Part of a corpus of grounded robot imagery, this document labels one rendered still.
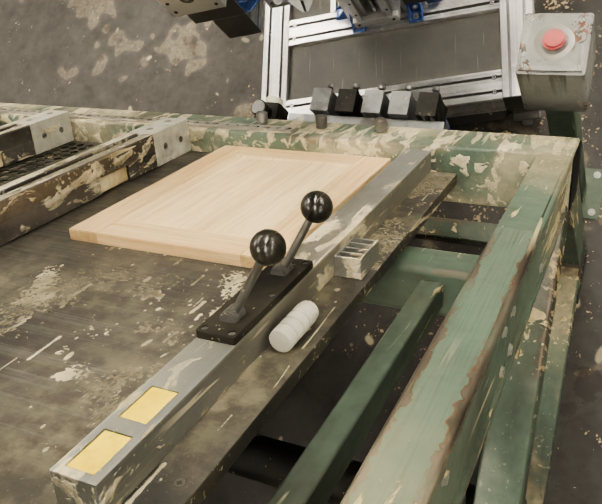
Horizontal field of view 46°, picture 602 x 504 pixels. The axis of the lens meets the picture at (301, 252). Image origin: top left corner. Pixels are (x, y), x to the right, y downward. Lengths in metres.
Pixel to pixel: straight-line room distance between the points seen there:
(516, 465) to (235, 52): 1.91
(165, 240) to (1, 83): 2.45
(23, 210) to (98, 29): 2.04
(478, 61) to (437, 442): 1.71
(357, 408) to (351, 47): 1.68
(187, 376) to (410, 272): 0.47
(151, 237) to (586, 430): 1.43
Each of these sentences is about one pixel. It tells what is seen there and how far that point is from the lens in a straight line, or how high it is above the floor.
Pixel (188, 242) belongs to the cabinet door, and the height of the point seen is 1.27.
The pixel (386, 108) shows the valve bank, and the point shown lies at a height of 0.72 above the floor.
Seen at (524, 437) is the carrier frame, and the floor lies 0.79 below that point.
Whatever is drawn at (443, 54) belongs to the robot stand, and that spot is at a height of 0.21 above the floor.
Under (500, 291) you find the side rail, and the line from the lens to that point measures 0.84.
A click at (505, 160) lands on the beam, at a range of 1.35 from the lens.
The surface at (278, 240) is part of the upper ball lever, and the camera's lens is 0.71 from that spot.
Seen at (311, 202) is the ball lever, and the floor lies 1.44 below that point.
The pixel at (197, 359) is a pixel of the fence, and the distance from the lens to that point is 0.75.
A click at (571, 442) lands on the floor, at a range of 2.17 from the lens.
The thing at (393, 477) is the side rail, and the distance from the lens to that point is 0.58.
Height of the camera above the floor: 2.16
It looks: 64 degrees down
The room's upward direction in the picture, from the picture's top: 61 degrees counter-clockwise
